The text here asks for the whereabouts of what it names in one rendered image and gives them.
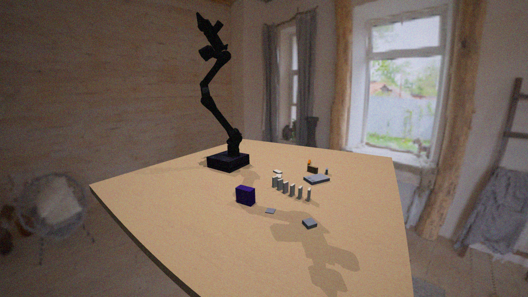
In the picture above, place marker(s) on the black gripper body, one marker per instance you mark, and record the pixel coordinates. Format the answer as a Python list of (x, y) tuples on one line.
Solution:
[(205, 26)]

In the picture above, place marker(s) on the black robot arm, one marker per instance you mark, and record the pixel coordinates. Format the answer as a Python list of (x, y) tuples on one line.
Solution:
[(216, 51)]

